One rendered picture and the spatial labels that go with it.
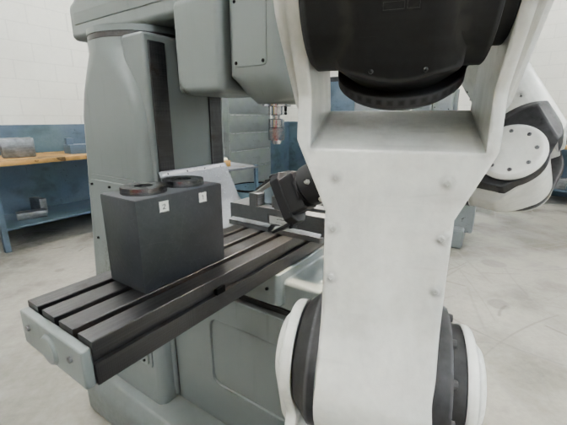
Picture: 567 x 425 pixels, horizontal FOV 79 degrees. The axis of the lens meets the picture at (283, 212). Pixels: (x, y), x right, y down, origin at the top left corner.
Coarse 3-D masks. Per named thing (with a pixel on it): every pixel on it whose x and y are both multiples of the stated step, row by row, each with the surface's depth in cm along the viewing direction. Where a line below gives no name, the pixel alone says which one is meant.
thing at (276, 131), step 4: (268, 124) 103; (272, 124) 101; (276, 124) 101; (280, 124) 101; (268, 128) 103; (272, 128) 102; (276, 128) 101; (280, 128) 102; (268, 132) 103; (272, 132) 102; (276, 132) 102; (280, 132) 102; (268, 136) 104; (272, 136) 102; (276, 136) 102; (280, 136) 102; (272, 140) 103; (276, 140) 102; (280, 140) 103
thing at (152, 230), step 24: (120, 192) 68; (144, 192) 66; (168, 192) 69; (192, 192) 73; (216, 192) 79; (120, 216) 66; (144, 216) 64; (168, 216) 69; (192, 216) 74; (216, 216) 80; (120, 240) 68; (144, 240) 65; (168, 240) 70; (192, 240) 75; (216, 240) 81; (120, 264) 70; (144, 264) 66; (168, 264) 71; (192, 264) 76; (144, 288) 67
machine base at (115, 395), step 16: (96, 384) 151; (112, 384) 145; (128, 384) 145; (96, 400) 150; (112, 400) 144; (128, 400) 139; (144, 400) 137; (176, 400) 137; (112, 416) 144; (128, 416) 137; (144, 416) 133; (160, 416) 129; (176, 416) 129; (192, 416) 129; (208, 416) 129
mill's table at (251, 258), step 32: (224, 256) 86; (256, 256) 86; (288, 256) 98; (64, 288) 70; (96, 288) 70; (128, 288) 71; (160, 288) 70; (192, 288) 70; (224, 288) 77; (32, 320) 61; (64, 320) 59; (96, 320) 60; (128, 320) 59; (160, 320) 65; (192, 320) 70; (64, 352) 56; (96, 352) 54; (128, 352) 59
